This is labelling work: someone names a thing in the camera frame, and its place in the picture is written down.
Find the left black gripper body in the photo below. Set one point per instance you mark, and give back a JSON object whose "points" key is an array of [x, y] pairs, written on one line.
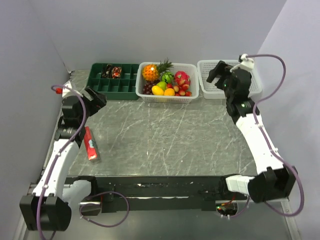
{"points": [[93, 106]]}

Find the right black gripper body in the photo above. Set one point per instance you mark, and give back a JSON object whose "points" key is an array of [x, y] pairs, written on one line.
{"points": [[222, 84]]}

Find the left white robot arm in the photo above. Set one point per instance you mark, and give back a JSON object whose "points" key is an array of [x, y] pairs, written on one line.
{"points": [[49, 207]]}

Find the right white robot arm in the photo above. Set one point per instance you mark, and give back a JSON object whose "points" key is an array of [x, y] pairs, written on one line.
{"points": [[274, 180]]}

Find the dark rolled tie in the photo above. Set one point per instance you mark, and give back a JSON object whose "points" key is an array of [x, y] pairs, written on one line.
{"points": [[106, 72]]}

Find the green compartment tray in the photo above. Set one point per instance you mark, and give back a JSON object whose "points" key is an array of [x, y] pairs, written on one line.
{"points": [[123, 88]]}

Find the red patterned rolled tie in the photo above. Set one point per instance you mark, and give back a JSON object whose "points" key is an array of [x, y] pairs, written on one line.
{"points": [[116, 72]]}

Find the toy dragon fruit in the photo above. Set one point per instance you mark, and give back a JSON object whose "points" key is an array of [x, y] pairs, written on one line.
{"points": [[181, 78]]}

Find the toy strawberry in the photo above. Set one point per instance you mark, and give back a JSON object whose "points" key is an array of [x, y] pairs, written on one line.
{"points": [[182, 92]]}

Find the toy purple grapes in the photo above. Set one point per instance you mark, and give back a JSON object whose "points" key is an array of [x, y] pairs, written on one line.
{"points": [[147, 89]]}

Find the red toothpaste box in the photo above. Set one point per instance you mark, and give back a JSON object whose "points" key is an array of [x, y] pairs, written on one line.
{"points": [[91, 146]]}

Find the toy watermelon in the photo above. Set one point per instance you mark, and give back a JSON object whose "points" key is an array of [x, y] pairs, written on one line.
{"points": [[167, 77]]}

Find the toy yellow mango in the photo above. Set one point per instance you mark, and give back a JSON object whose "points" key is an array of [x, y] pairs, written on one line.
{"points": [[157, 91]]}

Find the toy orange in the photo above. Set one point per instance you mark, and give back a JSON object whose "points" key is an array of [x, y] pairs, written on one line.
{"points": [[169, 92]]}

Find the toy pineapple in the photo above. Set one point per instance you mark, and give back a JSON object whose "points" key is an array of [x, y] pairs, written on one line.
{"points": [[152, 72]]}

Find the toy green apple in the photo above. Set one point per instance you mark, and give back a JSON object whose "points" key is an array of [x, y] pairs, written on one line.
{"points": [[162, 85]]}

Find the white fruit basket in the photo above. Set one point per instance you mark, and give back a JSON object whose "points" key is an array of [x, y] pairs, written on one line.
{"points": [[192, 90]]}

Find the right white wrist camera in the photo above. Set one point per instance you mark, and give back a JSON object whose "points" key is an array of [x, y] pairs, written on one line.
{"points": [[245, 63]]}

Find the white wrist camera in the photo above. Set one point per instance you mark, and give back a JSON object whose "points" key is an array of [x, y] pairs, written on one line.
{"points": [[66, 92], [245, 63]]}

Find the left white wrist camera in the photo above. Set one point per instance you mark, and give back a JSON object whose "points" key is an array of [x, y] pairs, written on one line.
{"points": [[66, 92]]}

